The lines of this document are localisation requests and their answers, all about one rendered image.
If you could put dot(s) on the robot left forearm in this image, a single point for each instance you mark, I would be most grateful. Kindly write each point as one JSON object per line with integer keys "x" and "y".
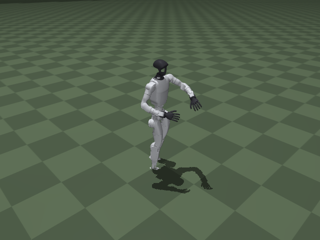
{"x": 188, "y": 90}

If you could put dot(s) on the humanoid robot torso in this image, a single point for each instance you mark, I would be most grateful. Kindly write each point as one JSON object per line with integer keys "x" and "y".
{"x": 159, "y": 97}

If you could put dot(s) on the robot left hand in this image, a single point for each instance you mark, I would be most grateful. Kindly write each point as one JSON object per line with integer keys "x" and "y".
{"x": 194, "y": 101}

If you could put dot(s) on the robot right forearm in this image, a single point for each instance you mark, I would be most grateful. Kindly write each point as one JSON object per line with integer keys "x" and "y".
{"x": 152, "y": 110}

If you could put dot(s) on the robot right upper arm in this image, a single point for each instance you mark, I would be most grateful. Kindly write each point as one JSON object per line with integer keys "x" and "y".
{"x": 149, "y": 88}

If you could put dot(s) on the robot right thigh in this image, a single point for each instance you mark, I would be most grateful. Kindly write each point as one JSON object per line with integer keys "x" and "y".
{"x": 157, "y": 131}

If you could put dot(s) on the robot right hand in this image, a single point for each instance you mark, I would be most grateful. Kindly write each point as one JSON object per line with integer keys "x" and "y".
{"x": 170, "y": 115}

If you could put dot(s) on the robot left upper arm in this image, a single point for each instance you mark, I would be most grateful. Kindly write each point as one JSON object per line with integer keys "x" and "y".
{"x": 176, "y": 81}

